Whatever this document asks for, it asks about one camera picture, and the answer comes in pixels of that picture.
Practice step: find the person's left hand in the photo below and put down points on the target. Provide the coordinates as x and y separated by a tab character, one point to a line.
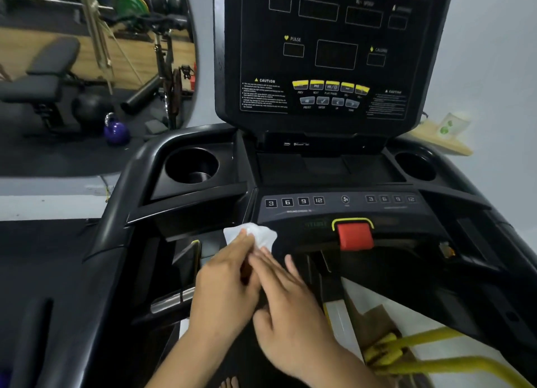
220	293

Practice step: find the person's right hand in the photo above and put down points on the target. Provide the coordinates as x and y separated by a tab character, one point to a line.
293	329

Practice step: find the person's right thumb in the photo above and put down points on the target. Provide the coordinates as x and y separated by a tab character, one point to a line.
261	322

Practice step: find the person's right middle finger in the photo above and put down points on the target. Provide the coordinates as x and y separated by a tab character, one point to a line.
277	272

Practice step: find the person's left fingers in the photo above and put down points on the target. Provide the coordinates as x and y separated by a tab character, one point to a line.
244	253

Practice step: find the white wipe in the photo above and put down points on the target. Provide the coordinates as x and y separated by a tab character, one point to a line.
263	233

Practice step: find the person's right forearm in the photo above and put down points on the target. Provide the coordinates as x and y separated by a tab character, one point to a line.
348	375

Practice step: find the person's left forearm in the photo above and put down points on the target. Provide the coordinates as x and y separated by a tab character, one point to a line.
188	362

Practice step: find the red treadmill safety key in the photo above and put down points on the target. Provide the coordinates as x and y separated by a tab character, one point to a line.
355	236

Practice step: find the brown cardboard piece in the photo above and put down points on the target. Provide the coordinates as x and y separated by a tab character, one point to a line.
373	322

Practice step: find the black treadmill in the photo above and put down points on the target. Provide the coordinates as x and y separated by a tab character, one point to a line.
335	169

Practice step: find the yellow resistance tube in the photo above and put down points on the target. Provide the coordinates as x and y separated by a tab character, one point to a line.
419	337
461	364

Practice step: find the purple kettlebell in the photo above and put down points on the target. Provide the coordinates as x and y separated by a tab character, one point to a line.
116	131

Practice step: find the black foam roller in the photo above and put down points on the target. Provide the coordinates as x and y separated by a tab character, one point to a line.
140	94

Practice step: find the black exercise bike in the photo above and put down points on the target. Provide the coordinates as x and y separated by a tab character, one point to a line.
165	64

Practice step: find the black medicine ball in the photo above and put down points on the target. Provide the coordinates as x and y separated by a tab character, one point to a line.
90	108

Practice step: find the black weight bench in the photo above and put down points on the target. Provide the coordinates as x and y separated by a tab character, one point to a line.
40	77

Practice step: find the green and yellow weight plates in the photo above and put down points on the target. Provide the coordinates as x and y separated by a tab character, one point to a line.
133	5

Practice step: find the wall mirror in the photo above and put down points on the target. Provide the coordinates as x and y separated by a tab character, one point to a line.
84	148

